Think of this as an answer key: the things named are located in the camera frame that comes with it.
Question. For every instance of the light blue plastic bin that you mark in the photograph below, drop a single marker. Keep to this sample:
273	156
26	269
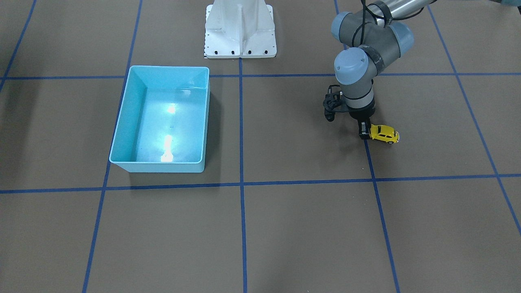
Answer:
163	120

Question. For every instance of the yellow beetle toy car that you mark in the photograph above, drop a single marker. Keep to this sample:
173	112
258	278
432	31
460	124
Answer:
384	133

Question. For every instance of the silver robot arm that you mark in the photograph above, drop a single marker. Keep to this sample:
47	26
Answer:
375	37

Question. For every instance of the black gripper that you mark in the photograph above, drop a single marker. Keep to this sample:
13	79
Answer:
363	114

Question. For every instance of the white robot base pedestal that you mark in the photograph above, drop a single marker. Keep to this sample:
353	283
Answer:
240	29

